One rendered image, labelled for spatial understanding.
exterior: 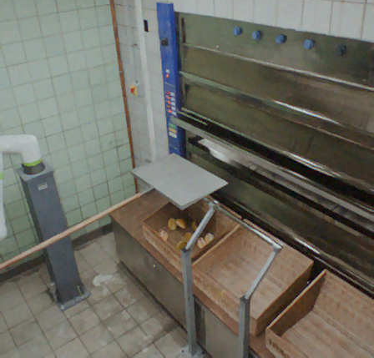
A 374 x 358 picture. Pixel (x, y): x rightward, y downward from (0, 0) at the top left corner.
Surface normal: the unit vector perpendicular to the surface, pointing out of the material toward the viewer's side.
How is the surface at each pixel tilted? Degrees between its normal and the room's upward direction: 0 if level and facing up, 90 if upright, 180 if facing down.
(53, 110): 90
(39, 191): 90
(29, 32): 90
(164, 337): 0
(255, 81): 70
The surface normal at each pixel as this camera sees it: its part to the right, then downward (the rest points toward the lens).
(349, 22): -0.79, 0.34
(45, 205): 0.61, 0.36
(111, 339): -0.06, -0.87
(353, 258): -0.77, 0.02
